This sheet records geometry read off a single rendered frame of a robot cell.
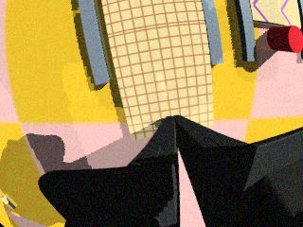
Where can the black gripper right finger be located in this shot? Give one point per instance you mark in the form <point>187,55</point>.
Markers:
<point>224,172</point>

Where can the red cylinder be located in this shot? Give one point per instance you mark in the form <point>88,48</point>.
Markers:
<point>286,38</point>

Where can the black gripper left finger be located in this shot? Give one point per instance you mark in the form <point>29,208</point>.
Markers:
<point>147,187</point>

